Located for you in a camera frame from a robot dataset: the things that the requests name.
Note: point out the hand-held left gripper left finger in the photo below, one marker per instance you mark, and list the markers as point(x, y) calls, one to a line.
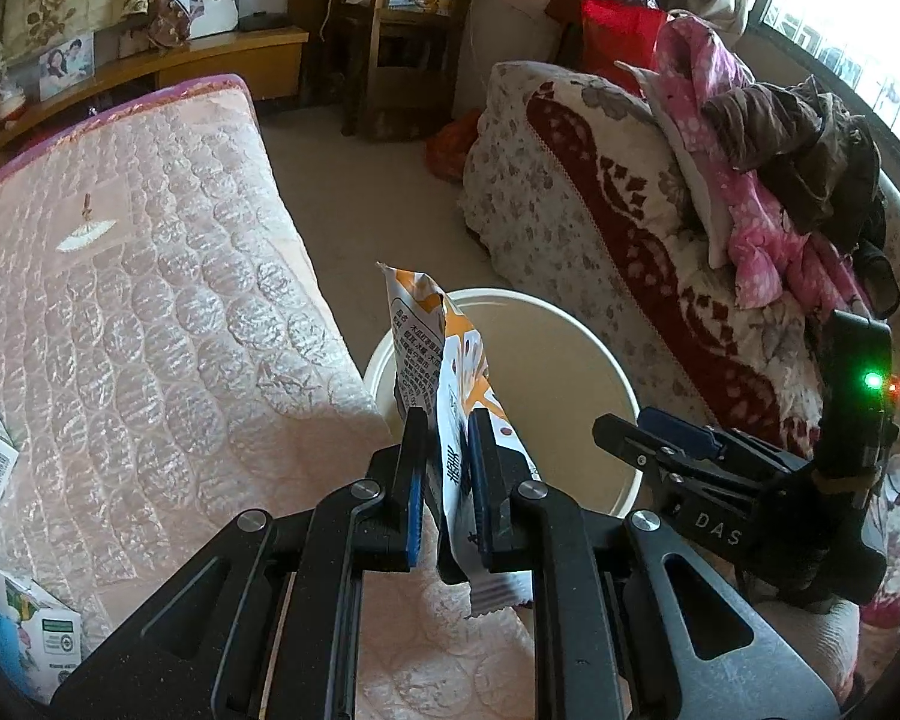
point(415, 499)

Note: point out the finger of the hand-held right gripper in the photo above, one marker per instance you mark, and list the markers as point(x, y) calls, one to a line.
point(637, 446)
point(682, 431)

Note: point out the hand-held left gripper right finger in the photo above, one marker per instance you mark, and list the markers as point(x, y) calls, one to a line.
point(478, 495)

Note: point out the white plastic bucket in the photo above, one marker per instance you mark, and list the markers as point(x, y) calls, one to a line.
point(555, 390)

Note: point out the orange white snack packet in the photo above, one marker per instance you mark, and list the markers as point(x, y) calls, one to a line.
point(420, 360)

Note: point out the white box green print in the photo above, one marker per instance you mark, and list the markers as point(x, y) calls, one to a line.
point(45, 637)

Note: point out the pile of clothes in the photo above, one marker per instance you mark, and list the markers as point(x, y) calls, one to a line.
point(757, 232)

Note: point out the floral sofa cover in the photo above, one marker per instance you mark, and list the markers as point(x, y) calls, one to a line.
point(540, 240)

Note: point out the red patterned blanket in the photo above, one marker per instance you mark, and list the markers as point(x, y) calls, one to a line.
point(615, 187)

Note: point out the brown jacket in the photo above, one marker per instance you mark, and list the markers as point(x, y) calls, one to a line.
point(810, 142)

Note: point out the pink quilted bedspread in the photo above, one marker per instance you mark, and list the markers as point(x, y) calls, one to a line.
point(157, 315)

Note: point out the red plastic bag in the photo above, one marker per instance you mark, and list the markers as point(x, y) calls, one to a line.
point(454, 146)

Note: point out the red cushion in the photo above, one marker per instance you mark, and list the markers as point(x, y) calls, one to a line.
point(615, 37)

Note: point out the wooden chair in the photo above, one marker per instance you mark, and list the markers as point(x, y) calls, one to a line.
point(405, 75)

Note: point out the window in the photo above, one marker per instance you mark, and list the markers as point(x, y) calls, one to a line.
point(855, 30)

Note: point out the wooden cabinet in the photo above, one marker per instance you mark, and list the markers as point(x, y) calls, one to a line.
point(210, 60)

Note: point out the black set-top box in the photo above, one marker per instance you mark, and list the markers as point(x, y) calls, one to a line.
point(262, 22)

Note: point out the wedding photo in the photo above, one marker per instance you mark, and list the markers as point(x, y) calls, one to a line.
point(214, 4)

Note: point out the couple photo frame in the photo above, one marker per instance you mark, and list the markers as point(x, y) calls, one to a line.
point(66, 66)

